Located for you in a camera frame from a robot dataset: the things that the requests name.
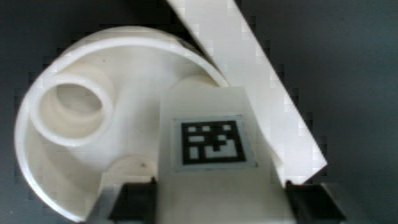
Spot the white round stool seat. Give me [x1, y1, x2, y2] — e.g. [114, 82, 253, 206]
[15, 26, 230, 222]

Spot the white L-shaped fence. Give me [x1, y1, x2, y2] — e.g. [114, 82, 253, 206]
[168, 0, 328, 184]

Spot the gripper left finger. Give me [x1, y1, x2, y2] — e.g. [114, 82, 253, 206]
[95, 180, 157, 224]

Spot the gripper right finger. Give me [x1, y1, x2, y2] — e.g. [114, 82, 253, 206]
[283, 179, 370, 224]

